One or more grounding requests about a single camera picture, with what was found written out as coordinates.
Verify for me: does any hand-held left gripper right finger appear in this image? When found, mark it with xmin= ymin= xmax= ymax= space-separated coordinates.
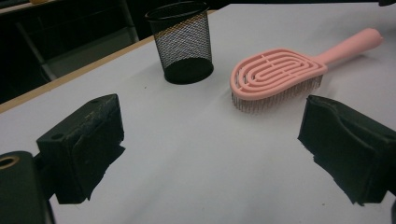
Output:
xmin=297 ymin=94 xmax=396 ymax=206

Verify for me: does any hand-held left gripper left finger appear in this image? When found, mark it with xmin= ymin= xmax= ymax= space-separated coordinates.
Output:
xmin=35 ymin=93 xmax=126 ymax=205

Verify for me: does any pink hairbrush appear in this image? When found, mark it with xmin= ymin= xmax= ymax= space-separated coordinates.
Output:
xmin=229 ymin=27 xmax=385 ymax=115

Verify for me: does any black mesh pen holder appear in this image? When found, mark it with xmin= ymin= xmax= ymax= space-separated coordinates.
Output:
xmin=145 ymin=0 xmax=215 ymax=86

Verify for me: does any white table sheet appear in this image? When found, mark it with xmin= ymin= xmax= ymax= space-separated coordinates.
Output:
xmin=0 ymin=2 xmax=396 ymax=224

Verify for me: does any grey metal table frame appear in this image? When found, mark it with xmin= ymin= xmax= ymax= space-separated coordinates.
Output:
xmin=15 ymin=0 xmax=140 ymax=82

